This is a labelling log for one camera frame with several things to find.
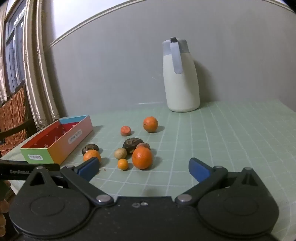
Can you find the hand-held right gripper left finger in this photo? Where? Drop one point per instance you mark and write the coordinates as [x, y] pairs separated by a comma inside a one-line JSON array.
[[89, 168]]

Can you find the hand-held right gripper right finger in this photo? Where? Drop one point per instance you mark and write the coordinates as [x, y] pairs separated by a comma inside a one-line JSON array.
[[198, 170]]

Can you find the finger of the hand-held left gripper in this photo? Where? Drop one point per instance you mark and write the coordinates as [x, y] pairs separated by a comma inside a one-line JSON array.
[[13, 168]]

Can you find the medium orange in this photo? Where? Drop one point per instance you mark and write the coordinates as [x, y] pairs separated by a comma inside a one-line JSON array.
[[91, 154]]

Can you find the small dark brown fruit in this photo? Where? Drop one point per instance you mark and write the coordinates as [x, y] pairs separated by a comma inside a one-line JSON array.
[[90, 147]]

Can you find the colourful cardboard box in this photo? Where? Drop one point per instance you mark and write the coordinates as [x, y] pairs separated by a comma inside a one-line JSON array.
[[76, 136]]

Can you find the tiny orange kumquat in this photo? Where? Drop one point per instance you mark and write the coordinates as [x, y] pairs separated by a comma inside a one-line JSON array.
[[123, 164]]

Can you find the tan round fruit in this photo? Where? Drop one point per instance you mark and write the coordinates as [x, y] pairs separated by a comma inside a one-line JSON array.
[[120, 153]]

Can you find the large dark brown fruit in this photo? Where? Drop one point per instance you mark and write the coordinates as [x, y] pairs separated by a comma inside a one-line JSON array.
[[132, 144]]

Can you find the red cut fruit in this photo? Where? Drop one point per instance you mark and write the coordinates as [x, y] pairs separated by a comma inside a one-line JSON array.
[[125, 131]]

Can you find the large orange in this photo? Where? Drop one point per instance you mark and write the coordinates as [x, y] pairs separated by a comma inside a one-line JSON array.
[[142, 158]]

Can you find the reddish orange fruit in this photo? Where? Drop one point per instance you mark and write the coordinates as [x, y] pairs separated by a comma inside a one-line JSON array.
[[144, 145]]

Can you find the round orange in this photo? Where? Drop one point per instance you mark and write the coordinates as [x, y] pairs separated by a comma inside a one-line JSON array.
[[150, 124]]

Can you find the person's left hand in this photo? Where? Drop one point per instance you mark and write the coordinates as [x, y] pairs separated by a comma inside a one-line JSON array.
[[1, 206]]

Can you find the wooden bench woven back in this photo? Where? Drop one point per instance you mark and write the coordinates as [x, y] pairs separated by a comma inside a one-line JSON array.
[[16, 111]]

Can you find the white thermos jug grey lid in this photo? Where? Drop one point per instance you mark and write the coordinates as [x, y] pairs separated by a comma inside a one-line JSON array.
[[180, 88]]

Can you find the beige satin curtain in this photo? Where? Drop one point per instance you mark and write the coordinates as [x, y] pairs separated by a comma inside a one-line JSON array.
[[39, 69]]

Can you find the window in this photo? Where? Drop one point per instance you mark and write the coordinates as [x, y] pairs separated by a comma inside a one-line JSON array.
[[13, 58]]

